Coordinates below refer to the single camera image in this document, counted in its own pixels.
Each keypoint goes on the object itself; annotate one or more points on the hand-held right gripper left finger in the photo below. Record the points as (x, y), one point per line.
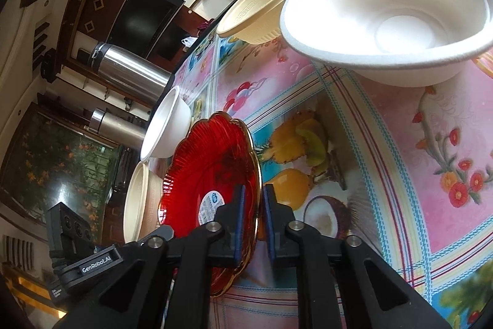
(239, 225)

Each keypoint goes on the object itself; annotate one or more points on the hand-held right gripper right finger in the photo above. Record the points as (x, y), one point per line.
(269, 228)

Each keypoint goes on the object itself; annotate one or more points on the red glass plate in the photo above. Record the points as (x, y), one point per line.
(212, 167)

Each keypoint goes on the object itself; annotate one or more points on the beige paper bowl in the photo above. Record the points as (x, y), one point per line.
(142, 201)
(254, 13)

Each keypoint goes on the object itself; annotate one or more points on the white paper bowl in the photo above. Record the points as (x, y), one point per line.
(385, 5)
(165, 124)

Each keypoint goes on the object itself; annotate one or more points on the slim steel vacuum flask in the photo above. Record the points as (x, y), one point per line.
(119, 128)

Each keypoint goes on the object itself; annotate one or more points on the fruit print tablecloth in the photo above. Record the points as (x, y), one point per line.
(385, 159)

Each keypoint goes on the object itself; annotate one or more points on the large steel thermos pot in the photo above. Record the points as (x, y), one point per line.
(127, 70)

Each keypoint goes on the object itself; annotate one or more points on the white plastic bag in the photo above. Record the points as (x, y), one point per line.
(188, 42)

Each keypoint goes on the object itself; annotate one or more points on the dark red cloth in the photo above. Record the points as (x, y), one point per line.
(205, 26)

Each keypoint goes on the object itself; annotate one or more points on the black flat screen television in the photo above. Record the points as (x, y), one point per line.
(142, 16)

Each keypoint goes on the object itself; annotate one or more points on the floral wall mural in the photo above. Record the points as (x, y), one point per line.
(46, 167)

